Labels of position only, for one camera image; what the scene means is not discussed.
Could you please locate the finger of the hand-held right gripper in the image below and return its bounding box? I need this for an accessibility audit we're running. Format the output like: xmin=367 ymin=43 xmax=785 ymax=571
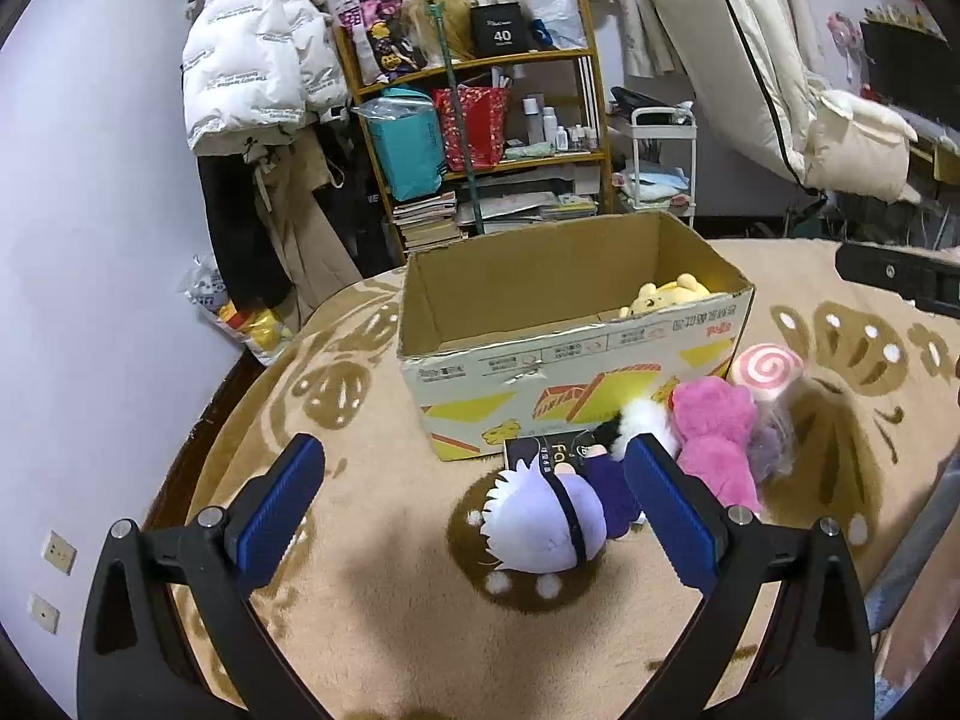
xmin=835 ymin=240 xmax=960 ymax=316

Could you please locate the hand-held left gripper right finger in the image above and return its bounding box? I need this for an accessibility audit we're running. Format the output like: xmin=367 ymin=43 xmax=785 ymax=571
xmin=622 ymin=435 xmax=877 ymax=720

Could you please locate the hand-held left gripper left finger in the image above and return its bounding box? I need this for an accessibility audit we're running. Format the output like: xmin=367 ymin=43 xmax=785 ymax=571
xmin=77 ymin=433 xmax=331 ymax=720

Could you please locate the pink plush toy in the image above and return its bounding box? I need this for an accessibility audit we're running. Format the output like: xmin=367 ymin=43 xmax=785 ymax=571
xmin=670 ymin=377 xmax=762 ymax=515

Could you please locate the black and white plush toy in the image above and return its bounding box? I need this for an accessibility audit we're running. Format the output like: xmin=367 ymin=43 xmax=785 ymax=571
xmin=579 ymin=396 xmax=680 ymax=462

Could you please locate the light purple plush toy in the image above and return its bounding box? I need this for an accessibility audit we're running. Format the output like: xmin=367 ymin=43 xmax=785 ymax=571
xmin=750 ymin=397 xmax=797 ymax=481

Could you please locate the white-haired plush doll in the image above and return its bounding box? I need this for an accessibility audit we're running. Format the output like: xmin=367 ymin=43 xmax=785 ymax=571
xmin=480 ymin=456 xmax=646 ymax=578

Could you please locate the pink swirl lollipop plush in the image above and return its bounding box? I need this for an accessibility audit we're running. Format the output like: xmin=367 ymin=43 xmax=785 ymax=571
xmin=731 ymin=343 xmax=805 ymax=402

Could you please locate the cardboard box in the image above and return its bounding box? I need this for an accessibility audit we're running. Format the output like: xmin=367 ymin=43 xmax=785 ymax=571
xmin=396 ymin=210 xmax=755 ymax=464

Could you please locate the black booklet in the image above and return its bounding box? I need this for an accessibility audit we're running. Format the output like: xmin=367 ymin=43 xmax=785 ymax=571
xmin=504 ymin=427 xmax=601 ymax=475

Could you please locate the beige patterned blanket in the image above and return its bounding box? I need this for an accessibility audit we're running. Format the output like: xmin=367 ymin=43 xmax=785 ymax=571
xmin=142 ymin=236 xmax=960 ymax=720

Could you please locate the plastic bag of toys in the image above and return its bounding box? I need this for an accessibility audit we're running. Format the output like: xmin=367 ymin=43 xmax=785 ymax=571
xmin=180 ymin=255 xmax=297 ymax=368

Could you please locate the black monitor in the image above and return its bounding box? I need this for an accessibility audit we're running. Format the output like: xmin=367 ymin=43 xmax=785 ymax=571
xmin=859 ymin=19 xmax=960 ymax=117

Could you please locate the yellow plush toy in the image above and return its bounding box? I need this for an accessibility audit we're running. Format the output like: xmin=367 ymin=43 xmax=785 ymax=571
xmin=619 ymin=275 xmax=712 ymax=318

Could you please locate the grey blue cloth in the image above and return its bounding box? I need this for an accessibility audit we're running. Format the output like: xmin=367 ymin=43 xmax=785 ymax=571
xmin=862 ymin=457 xmax=960 ymax=635

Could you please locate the white trolley cart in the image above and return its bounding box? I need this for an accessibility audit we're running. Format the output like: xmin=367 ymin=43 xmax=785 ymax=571
xmin=616 ymin=106 xmax=698 ymax=222

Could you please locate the cream padded chair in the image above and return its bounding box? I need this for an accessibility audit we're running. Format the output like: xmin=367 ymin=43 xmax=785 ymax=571
xmin=634 ymin=0 xmax=920 ymax=203

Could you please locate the beige coat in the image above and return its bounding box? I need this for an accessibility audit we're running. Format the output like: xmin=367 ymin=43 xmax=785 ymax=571
xmin=251 ymin=124 xmax=361 ymax=325

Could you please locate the black coat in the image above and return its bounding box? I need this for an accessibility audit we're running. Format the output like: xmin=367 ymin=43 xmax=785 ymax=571
xmin=196 ymin=124 xmax=297 ymax=316

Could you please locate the stack of books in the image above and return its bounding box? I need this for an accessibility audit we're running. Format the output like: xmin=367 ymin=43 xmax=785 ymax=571
xmin=390 ymin=191 xmax=460 ymax=254

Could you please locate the dark hanging garment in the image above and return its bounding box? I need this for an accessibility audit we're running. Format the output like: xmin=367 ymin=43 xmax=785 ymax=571
xmin=315 ymin=120 xmax=406 ymax=278

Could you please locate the pile of magazines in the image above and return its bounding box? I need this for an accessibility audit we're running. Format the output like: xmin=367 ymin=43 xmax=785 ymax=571
xmin=457 ymin=178 xmax=601 ymax=235

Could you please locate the wooden shelf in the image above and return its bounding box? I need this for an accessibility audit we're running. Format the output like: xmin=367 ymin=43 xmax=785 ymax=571
xmin=332 ymin=0 xmax=616 ymax=256

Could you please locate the group of cosmetic bottles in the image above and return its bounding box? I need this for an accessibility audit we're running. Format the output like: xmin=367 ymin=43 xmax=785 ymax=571
xmin=521 ymin=94 xmax=601 ymax=152

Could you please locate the teal bag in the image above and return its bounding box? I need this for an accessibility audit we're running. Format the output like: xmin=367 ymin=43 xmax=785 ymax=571
xmin=364 ymin=88 xmax=445 ymax=202

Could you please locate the green pole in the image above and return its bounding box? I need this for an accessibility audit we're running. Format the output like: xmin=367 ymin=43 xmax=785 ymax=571
xmin=424 ymin=0 xmax=487 ymax=241

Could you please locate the red patterned bag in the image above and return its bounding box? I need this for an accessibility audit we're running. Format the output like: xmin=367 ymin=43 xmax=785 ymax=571
xmin=433 ymin=86 xmax=512 ymax=172

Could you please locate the clear plastic bag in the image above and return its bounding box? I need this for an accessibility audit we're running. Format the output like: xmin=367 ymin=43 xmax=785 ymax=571
xmin=510 ymin=0 xmax=587 ymax=50

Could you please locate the black box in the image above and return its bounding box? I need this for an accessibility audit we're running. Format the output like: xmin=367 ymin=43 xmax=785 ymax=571
xmin=470 ymin=2 xmax=535 ymax=57

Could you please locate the white puffer jacket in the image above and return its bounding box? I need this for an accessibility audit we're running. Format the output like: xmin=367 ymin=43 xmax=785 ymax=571
xmin=182 ymin=0 xmax=350 ymax=157

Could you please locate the pink and black printed package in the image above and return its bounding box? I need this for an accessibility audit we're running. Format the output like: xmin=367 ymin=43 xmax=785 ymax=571
xmin=337 ymin=0 xmax=425 ymax=87

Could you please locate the blond wig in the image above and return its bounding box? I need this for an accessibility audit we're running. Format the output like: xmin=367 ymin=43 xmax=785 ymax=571
xmin=405 ymin=0 xmax=475 ymax=65

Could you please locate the pink wall sticker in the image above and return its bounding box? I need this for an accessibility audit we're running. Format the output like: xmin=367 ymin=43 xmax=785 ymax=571
xmin=825 ymin=11 xmax=863 ymax=83

